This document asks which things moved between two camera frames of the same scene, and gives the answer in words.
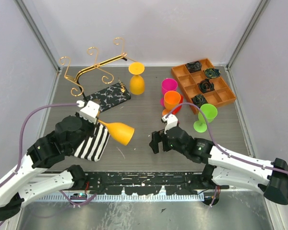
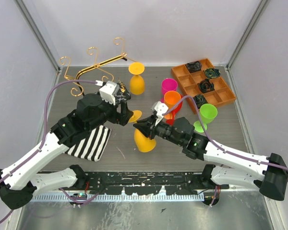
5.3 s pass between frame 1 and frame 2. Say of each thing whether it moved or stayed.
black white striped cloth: stayed
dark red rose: stayed
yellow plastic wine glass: stayed
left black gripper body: moved
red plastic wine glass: stayed
